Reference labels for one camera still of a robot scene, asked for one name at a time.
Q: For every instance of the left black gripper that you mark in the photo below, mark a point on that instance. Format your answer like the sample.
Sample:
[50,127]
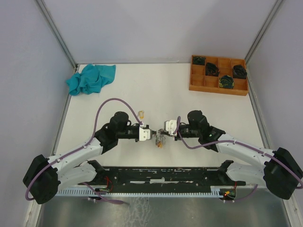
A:
[153,132]

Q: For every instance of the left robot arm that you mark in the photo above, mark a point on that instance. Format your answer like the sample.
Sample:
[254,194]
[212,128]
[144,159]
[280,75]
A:
[48,175]

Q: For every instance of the aluminium corner post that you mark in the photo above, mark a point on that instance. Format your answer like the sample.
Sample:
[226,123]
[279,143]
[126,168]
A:
[265,26]
[51,23]

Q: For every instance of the dark rolled sock top-left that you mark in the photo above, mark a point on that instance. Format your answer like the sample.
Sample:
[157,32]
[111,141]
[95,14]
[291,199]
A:
[198,60]

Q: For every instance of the right aluminium corner post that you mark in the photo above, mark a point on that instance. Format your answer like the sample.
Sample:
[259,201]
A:
[265,26]

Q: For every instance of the left aluminium corner post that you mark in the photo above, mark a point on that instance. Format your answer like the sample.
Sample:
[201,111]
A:
[51,23]

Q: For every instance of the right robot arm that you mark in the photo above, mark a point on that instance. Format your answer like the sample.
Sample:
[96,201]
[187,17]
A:
[275,169]

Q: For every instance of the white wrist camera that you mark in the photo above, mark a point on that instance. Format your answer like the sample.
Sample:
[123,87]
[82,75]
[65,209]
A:
[171,123]
[143,126]

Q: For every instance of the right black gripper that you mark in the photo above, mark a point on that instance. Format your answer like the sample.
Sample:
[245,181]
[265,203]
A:
[176,136]

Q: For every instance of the wooden compartment tray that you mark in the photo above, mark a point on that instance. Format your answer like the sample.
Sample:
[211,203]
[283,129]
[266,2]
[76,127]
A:
[200,82]

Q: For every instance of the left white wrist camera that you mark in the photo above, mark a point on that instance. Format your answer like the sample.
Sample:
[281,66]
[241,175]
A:
[143,126]

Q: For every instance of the yellow key tag with ring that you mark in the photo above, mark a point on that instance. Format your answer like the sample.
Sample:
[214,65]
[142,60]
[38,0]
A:
[141,114]

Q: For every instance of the white cable duct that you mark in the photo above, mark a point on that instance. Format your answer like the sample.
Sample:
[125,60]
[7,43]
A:
[87,192]

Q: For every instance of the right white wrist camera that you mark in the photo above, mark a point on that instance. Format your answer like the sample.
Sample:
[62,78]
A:
[171,123]

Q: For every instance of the dark rolled sock right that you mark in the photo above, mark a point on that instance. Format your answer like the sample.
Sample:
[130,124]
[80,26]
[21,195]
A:
[239,72]

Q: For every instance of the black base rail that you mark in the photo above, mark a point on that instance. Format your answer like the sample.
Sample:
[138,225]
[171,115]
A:
[162,179]

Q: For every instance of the teal cloth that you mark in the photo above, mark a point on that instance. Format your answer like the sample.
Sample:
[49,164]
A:
[91,79]

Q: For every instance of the dark rolled sock blue-yellow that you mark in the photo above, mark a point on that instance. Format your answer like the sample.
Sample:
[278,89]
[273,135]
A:
[226,81]

